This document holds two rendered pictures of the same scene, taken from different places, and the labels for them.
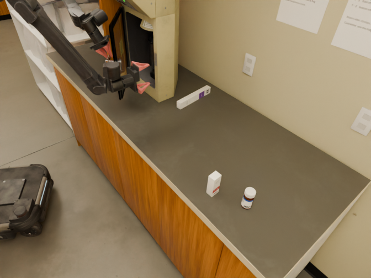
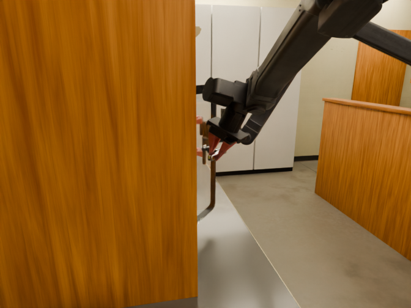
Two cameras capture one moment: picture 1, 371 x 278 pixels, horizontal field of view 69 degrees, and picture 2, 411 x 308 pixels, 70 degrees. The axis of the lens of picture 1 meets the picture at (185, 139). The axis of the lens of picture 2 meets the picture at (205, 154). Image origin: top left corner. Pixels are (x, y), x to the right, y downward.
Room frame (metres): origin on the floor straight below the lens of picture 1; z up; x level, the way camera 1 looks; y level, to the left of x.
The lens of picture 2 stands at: (2.00, 0.78, 1.42)
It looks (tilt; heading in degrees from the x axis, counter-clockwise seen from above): 16 degrees down; 210
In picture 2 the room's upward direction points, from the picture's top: straight up
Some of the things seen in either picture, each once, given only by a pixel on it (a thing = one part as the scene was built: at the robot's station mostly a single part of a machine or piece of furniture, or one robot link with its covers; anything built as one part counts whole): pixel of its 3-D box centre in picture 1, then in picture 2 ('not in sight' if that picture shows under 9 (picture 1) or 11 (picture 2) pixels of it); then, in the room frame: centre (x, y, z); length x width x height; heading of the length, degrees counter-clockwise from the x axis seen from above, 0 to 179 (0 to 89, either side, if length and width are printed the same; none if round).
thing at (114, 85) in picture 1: (115, 83); not in sight; (1.04, 0.32, 1.21); 0.07 x 0.06 x 0.07; 131
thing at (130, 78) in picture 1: (127, 80); not in sight; (1.08, 0.28, 1.20); 0.07 x 0.07 x 0.10; 41
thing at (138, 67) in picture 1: (140, 69); not in sight; (1.13, 0.22, 1.23); 0.09 x 0.07 x 0.07; 131
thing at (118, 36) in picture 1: (120, 54); (189, 162); (1.37, 0.37, 1.19); 0.30 x 0.01 x 0.40; 3
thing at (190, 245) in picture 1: (169, 158); not in sight; (1.33, 0.11, 0.45); 2.05 x 0.67 x 0.90; 42
